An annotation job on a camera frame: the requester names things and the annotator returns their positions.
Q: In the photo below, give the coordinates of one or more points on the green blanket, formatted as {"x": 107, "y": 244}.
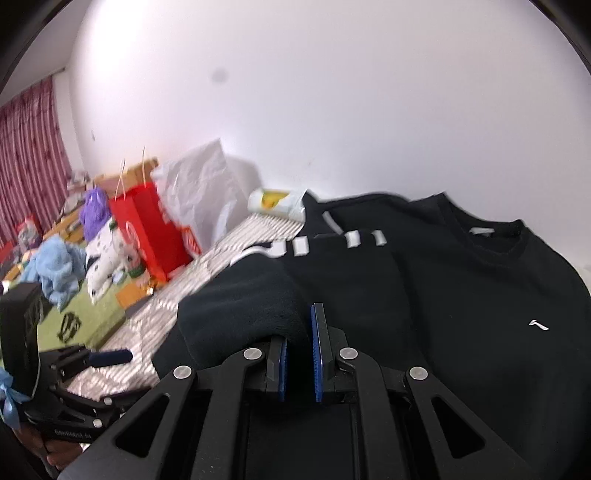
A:
{"x": 82, "y": 322}

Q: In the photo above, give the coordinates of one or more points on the red striped curtain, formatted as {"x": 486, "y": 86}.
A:
{"x": 34, "y": 164}

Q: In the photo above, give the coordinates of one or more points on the white paper shopping bag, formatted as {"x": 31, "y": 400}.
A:
{"x": 201, "y": 195}

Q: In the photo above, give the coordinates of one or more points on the red paper shopping bag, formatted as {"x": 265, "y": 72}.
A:
{"x": 145, "y": 226}

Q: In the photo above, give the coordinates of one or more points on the wooden headboard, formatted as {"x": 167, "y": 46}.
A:
{"x": 138, "y": 174}

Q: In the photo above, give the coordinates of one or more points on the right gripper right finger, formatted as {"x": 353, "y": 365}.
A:
{"x": 405, "y": 424}

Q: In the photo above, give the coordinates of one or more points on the left hand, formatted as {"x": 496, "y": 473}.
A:
{"x": 57, "y": 454}

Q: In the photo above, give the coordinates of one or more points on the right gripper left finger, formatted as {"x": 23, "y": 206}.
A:
{"x": 186, "y": 426}

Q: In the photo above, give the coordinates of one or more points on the purple plush toy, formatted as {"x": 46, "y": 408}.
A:
{"x": 95, "y": 211}

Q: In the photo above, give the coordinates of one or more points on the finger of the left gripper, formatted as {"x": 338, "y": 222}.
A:
{"x": 75, "y": 359}

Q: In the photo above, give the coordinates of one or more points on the light blue towel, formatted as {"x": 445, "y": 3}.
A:
{"x": 59, "y": 267}

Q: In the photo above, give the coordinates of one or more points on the striped quilted mattress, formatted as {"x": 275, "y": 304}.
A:
{"x": 146, "y": 330}

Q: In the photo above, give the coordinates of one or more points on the black sweatshirt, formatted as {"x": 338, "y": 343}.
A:
{"x": 498, "y": 316}

